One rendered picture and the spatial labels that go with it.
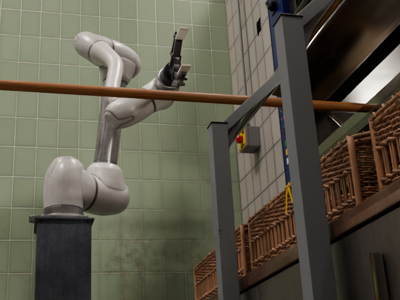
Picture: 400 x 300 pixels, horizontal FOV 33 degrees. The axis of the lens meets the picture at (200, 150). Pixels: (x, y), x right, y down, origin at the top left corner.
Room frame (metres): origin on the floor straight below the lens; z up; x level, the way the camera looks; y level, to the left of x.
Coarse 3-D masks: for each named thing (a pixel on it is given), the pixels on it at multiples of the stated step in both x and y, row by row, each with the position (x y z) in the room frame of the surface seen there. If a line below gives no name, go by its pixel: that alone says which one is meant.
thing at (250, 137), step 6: (246, 126) 2.85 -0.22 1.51; (252, 126) 2.85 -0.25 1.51; (246, 132) 2.84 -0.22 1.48; (252, 132) 2.85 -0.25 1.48; (258, 132) 2.86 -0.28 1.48; (246, 138) 2.84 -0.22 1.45; (252, 138) 2.85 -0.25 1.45; (258, 138) 2.86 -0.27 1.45; (240, 144) 2.91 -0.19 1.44; (246, 144) 2.84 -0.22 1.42; (252, 144) 2.85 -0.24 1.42; (258, 144) 2.86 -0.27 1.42; (240, 150) 2.92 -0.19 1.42; (246, 150) 2.90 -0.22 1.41; (252, 150) 2.91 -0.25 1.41
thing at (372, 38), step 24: (360, 0) 1.66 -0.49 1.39; (384, 0) 1.65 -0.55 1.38; (336, 24) 1.79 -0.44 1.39; (360, 24) 1.78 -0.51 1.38; (384, 24) 1.77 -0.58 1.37; (312, 48) 1.94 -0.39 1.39; (336, 48) 1.93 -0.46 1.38; (360, 48) 1.91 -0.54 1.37; (312, 72) 2.09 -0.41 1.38; (336, 72) 2.07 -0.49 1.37; (312, 96) 2.27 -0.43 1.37
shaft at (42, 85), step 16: (0, 80) 1.67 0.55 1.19; (16, 80) 1.68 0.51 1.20; (112, 96) 1.77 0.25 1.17; (128, 96) 1.78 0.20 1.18; (144, 96) 1.79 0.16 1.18; (160, 96) 1.80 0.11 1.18; (176, 96) 1.81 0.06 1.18; (192, 96) 1.82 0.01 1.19; (208, 96) 1.84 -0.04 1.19; (224, 96) 1.85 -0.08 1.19; (240, 96) 1.87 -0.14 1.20
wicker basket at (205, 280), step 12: (240, 228) 1.63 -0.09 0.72; (240, 240) 1.65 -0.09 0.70; (240, 252) 1.66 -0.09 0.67; (204, 264) 2.02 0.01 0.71; (240, 264) 1.67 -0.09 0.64; (204, 276) 2.04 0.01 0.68; (216, 276) 1.90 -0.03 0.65; (240, 276) 1.67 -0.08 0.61; (204, 288) 2.04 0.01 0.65; (216, 288) 1.90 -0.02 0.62
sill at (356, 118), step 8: (392, 80) 1.77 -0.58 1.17; (384, 88) 1.81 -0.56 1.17; (392, 88) 1.77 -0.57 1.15; (376, 96) 1.86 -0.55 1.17; (384, 96) 1.82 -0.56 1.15; (368, 104) 1.91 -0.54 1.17; (376, 104) 1.87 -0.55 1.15; (360, 112) 1.97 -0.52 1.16; (368, 112) 1.92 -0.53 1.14; (352, 120) 2.02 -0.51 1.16; (360, 120) 1.98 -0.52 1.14; (344, 128) 2.08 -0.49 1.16; (336, 136) 2.14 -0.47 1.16; (320, 144) 2.27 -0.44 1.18; (328, 144) 2.21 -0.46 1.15; (320, 152) 2.28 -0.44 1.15
